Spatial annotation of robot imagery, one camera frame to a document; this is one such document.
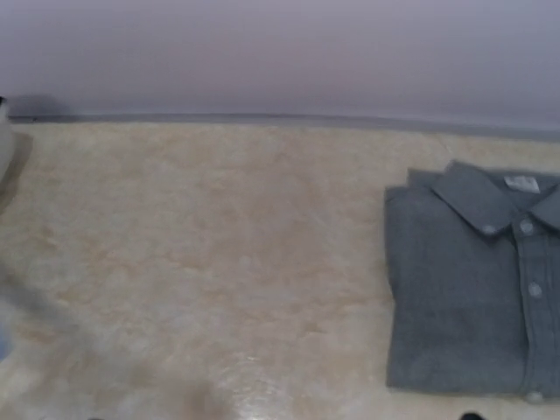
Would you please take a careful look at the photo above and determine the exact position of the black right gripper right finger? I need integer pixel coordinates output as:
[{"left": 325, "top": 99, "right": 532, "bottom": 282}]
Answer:
[{"left": 461, "top": 412, "right": 481, "bottom": 420}]

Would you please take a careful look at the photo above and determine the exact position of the light blue long sleeve shirt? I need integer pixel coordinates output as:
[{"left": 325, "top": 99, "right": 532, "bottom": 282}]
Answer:
[{"left": 0, "top": 324, "right": 13, "bottom": 361}]

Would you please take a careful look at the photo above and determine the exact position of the folded grey button shirt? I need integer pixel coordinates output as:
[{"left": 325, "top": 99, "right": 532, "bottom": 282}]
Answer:
[{"left": 384, "top": 162, "right": 559, "bottom": 402}]

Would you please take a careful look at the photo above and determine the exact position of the white plastic laundry basket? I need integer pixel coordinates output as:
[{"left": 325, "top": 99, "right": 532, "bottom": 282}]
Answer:
[{"left": 1, "top": 96, "right": 33, "bottom": 213}]

